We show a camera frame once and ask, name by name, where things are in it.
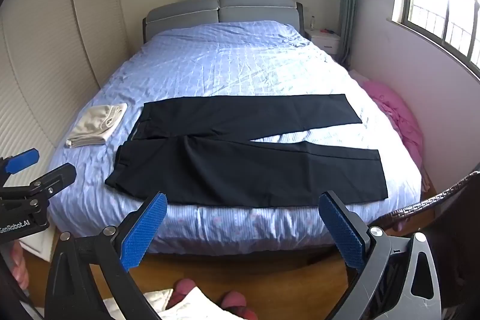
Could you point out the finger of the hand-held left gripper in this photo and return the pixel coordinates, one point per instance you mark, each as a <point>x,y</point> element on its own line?
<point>56,178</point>
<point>22,159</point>

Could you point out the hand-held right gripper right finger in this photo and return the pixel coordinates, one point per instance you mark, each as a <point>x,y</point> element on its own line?
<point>343,230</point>

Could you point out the black pants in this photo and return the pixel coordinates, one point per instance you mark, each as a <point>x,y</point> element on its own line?
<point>243,170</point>

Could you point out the grey padded headboard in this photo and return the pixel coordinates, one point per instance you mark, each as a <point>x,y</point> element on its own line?
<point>243,10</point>

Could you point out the white nightstand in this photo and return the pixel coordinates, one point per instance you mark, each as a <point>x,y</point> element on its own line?
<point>326,42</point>

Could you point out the brown wicker chair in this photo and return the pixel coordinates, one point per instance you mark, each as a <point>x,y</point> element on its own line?
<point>412,206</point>

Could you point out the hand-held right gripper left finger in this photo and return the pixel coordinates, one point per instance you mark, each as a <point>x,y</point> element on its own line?
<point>144,230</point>

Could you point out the beige folded cloth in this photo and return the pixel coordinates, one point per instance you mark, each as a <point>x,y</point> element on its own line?
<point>95,125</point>

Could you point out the white cloth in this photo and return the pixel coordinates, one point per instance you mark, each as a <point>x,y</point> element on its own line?
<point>204,307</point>

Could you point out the person's left hand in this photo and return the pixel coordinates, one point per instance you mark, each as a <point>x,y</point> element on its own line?
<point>18,267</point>

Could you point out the blue striped bedsheet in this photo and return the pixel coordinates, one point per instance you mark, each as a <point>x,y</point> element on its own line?
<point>243,72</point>

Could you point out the pink slipper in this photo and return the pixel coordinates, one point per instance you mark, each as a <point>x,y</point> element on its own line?
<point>236,305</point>
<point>182,292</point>

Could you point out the pink crumpled cloth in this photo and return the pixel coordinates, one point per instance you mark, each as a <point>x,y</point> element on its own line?
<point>397,113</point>

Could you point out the white louvered wardrobe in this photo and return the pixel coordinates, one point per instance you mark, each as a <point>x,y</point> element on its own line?
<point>45,42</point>

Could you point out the small clear bottle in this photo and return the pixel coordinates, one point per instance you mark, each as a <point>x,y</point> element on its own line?
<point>312,23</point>

